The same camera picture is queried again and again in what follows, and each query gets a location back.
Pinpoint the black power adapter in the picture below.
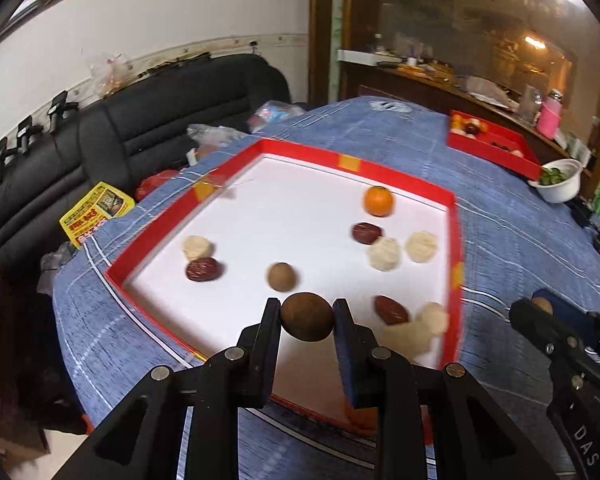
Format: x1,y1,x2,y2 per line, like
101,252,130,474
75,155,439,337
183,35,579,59
570,200,598,226

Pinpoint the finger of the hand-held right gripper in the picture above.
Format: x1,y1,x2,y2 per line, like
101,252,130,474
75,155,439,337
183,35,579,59
534,288,600,361
509,297,589,367

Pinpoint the grey plastic bag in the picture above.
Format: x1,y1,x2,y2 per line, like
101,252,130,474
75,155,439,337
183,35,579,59
39,245,81,286

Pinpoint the black leather sofa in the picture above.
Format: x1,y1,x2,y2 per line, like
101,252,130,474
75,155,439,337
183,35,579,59
0,55,291,261

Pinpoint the pink thermos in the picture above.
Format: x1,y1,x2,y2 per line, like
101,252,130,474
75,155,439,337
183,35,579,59
537,91,563,140

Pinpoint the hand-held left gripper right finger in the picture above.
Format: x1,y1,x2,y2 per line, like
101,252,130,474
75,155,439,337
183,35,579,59
332,298,556,480

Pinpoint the clear plastic bag with oranges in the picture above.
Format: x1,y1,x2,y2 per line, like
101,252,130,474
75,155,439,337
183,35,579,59
87,52,133,98

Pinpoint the wood-framed glass partition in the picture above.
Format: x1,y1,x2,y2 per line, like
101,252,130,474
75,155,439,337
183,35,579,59
309,0,600,196

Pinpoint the large red white-lined box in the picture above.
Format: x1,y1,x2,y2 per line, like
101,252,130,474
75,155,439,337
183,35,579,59
104,139,463,446

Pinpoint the white bowl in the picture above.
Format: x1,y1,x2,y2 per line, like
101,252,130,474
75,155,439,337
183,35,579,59
527,158,583,204

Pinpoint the crumpled clear plastic bag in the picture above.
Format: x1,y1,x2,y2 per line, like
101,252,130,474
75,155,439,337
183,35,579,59
186,124,251,158

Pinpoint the dark red date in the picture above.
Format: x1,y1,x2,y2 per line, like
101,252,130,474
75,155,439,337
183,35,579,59
351,222,384,246
185,257,225,283
373,295,410,326

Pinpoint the large orange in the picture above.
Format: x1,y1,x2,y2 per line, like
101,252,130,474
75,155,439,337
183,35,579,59
363,185,395,218

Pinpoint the wooden sideboard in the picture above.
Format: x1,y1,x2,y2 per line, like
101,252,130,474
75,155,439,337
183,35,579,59
336,49,596,176

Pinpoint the glass pitcher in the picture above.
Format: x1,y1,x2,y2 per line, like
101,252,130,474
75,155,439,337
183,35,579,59
519,85,542,123

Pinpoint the blue and white packet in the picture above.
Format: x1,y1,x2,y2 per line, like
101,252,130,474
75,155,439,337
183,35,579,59
247,101,308,131

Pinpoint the red plastic bag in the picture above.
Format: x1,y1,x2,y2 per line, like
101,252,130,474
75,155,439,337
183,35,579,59
135,169,181,203

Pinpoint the large pale sugarcane chunk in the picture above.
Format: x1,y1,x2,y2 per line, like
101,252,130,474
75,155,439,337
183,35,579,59
367,236,403,272

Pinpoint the pale plastic bag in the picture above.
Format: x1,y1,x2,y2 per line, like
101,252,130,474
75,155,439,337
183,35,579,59
462,76,518,106

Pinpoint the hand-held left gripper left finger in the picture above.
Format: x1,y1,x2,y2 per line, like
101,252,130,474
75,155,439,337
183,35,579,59
52,297,283,480

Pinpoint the shallow red tray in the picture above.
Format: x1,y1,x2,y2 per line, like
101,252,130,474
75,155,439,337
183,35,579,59
446,110,542,181

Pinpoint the yellow leaflet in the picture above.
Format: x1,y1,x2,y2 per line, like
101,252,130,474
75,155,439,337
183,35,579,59
59,181,136,249

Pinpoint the long white board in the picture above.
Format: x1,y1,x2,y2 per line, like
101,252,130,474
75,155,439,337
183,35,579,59
336,50,406,67

